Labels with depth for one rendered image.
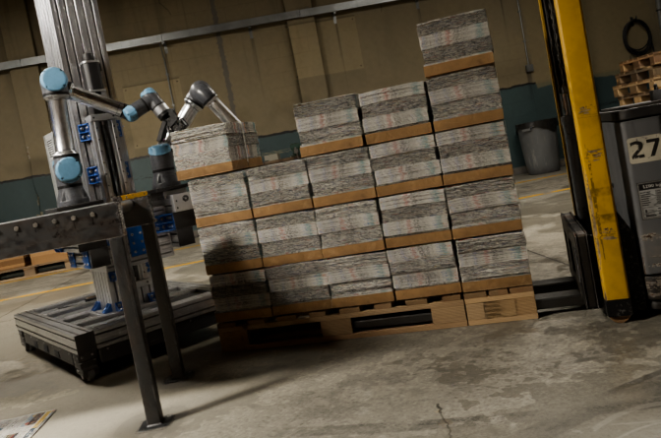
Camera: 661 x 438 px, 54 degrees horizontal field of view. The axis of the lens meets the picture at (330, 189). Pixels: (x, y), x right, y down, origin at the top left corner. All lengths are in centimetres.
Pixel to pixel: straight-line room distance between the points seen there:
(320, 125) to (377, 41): 708
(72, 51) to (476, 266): 230
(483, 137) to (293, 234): 93
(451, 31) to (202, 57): 731
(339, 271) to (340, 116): 68
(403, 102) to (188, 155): 102
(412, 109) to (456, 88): 20
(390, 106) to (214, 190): 90
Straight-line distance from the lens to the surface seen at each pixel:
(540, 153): 967
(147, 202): 285
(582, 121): 258
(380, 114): 280
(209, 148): 303
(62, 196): 339
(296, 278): 298
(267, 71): 974
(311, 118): 287
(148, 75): 993
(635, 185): 265
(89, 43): 374
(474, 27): 279
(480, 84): 275
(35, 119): 1021
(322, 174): 287
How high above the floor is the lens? 82
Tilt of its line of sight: 3 degrees down
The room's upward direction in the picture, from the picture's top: 11 degrees counter-clockwise
